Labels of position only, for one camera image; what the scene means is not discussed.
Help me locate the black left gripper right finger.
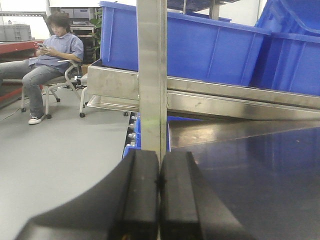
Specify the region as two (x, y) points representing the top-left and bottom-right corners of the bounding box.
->
(160, 151), (254, 240)

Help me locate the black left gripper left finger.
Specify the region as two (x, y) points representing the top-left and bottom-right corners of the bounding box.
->
(16, 149), (159, 240)

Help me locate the blue bin lower shelf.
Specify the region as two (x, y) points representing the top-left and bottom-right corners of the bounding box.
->
(122, 113), (172, 160)

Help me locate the stainless steel shelf rack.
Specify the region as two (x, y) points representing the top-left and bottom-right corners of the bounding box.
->
(87, 0), (320, 158)

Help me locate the rolling office chair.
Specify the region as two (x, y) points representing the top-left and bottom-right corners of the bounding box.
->
(20, 59), (89, 120)

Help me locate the blue plastic bin left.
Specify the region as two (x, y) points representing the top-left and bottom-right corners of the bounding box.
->
(100, 1), (270, 86)

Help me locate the blue plastic bin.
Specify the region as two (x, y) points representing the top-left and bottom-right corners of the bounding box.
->
(100, 1), (270, 86)
(249, 0), (320, 97)

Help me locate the red workbench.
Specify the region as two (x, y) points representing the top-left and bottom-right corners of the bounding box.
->
(0, 40), (44, 106)

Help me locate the green potted plant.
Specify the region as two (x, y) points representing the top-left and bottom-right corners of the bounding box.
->
(89, 9), (103, 61)

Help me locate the seated person blue shirt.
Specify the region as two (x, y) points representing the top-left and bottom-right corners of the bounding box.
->
(0, 12), (84, 125)

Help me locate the blue plastic bin right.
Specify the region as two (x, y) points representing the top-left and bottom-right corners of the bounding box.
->
(249, 0), (320, 97)

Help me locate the grey storage crate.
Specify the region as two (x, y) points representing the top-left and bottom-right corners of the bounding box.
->
(0, 24), (32, 42)

